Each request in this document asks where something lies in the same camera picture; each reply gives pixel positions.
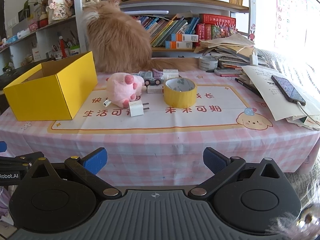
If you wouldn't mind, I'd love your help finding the white power adapter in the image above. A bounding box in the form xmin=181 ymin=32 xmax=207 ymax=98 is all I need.
xmin=129 ymin=100 xmax=149 ymax=117

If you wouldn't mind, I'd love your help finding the yellow tape roll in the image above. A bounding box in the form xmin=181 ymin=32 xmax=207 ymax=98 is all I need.
xmin=163 ymin=77 xmax=197 ymax=108

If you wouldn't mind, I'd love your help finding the pink plush pig toy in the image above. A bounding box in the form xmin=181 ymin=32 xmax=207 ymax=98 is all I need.
xmin=104 ymin=73 xmax=146 ymax=108

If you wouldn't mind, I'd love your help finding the white staples box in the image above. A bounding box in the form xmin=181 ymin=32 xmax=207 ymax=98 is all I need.
xmin=162 ymin=69 xmax=179 ymax=81

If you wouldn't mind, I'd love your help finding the grey purple toy truck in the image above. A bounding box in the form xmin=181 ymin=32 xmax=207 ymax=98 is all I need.
xmin=137 ymin=70 xmax=163 ymax=87

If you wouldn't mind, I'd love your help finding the pink checkered tablecloth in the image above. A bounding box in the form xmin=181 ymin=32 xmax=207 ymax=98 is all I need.
xmin=1 ymin=71 xmax=319 ymax=186

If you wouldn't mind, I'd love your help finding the yellow cardboard box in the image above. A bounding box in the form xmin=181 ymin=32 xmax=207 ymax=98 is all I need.
xmin=3 ymin=51 xmax=98 ymax=121

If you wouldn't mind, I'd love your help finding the black pen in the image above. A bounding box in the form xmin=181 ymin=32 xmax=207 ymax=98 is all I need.
xmin=235 ymin=78 xmax=262 ymax=98

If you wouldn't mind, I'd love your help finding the white paper sheet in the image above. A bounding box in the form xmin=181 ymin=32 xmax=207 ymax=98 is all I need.
xmin=242 ymin=66 xmax=319 ymax=121

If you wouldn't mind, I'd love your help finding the black smartphone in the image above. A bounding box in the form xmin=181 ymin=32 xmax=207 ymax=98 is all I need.
xmin=271 ymin=75 xmax=306 ymax=106

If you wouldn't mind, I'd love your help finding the stack of papers and books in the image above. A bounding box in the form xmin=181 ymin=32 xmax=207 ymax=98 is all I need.
xmin=194 ymin=34 xmax=270 ymax=77

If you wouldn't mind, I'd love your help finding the white green lid jar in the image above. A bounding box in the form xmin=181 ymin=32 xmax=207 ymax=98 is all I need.
xmin=69 ymin=45 xmax=81 ymax=56

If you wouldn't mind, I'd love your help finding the orange fluffy cat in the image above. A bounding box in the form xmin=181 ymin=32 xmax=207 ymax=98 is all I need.
xmin=82 ymin=0 xmax=198 ymax=74

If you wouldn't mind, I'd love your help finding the orange white medicine box lower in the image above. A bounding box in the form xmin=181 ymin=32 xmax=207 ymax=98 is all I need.
xmin=165 ymin=41 xmax=193 ymax=49

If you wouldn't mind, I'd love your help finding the orange white medicine box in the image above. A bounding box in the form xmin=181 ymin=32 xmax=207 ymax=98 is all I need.
xmin=171 ymin=34 xmax=199 ymax=42
xmin=165 ymin=41 xmax=193 ymax=49

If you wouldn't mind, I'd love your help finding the orange white medicine box upper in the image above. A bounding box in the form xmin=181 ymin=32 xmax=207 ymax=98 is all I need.
xmin=171 ymin=34 xmax=199 ymax=42

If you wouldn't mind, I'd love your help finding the red round doll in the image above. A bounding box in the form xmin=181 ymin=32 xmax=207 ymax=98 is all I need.
xmin=39 ymin=11 xmax=49 ymax=28

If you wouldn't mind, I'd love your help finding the red box on books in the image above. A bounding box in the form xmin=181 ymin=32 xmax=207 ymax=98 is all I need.
xmin=199 ymin=14 xmax=236 ymax=26

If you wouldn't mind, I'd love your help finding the rabbit figurine doll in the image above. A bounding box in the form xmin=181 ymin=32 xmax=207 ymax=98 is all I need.
xmin=47 ymin=0 xmax=72 ymax=21

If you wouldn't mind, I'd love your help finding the white wooden bookshelf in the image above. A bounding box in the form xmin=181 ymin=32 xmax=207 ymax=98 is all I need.
xmin=1 ymin=0 xmax=256 ymax=68

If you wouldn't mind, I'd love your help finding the white charging cable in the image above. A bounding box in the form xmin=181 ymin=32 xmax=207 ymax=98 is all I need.
xmin=295 ymin=101 xmax=320 ymax=126

